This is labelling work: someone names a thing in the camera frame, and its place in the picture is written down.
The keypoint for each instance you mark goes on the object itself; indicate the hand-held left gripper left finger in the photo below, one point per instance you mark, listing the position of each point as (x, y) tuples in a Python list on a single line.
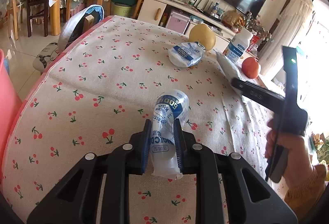
[(145, 147)]

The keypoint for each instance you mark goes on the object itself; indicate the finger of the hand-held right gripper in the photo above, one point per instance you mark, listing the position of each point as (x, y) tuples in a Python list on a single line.
[(240, 87)]

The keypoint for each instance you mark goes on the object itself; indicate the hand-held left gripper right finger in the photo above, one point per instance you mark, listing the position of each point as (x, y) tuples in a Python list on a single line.
[(178, 147)]

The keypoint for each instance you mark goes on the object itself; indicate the crushed clear plastic bottle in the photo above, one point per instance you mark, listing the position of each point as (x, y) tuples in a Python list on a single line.
[(164, 141)]

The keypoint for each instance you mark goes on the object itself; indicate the pink plastic bin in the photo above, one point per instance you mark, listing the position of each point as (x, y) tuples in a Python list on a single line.
[(7, 100)]

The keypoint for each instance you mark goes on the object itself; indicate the person's right forearm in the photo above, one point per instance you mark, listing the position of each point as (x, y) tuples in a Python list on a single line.
[(305, 188)]

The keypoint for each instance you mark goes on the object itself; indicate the person's right hand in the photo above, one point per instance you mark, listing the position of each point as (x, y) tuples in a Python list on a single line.
[(298, 154)]

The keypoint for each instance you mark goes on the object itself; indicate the red apple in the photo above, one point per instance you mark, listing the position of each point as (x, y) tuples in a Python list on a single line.
[(250, 67)]

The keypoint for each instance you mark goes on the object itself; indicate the long white plastic pouch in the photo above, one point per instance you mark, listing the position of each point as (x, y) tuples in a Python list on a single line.
[(228, 67)]

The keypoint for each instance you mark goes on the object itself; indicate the white plastic bottle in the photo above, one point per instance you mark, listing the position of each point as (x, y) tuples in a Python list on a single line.
[(237, 45)]

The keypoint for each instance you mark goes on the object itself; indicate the artificial flower arrangement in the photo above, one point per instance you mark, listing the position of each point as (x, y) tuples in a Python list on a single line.
[(258, 26)]

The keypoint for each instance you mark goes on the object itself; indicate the crushed white blue-label bottle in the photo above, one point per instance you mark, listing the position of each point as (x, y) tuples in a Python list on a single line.
[(183, 55)]

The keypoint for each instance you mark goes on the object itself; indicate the yellow pear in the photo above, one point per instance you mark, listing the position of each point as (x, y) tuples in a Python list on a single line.
[(203, 34)]

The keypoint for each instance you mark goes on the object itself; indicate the gold ornament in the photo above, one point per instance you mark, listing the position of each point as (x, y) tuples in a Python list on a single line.
[(232, 18)]

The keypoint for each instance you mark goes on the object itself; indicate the cream curtain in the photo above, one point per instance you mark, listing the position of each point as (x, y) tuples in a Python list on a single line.
[(290, 23)]

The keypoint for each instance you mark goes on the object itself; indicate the cherry print tablecloth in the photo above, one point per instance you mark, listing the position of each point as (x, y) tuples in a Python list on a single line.
[(102, 80)]

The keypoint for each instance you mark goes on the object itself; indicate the pink storage box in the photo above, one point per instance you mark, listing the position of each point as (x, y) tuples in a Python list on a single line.
[(177, 21)]

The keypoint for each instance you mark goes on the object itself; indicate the white TV cabinet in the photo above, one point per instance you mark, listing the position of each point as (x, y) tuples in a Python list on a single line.
[(151, 8)]

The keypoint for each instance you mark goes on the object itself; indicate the cat print seat cushion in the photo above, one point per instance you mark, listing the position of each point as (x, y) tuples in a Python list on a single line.
[(46, 58)]

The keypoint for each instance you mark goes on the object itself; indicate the green bucket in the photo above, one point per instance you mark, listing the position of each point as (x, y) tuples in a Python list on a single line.
[(122, 10)]

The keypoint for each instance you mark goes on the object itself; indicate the light wooden chair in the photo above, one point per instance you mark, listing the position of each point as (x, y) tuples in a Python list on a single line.
[(15, 8)]

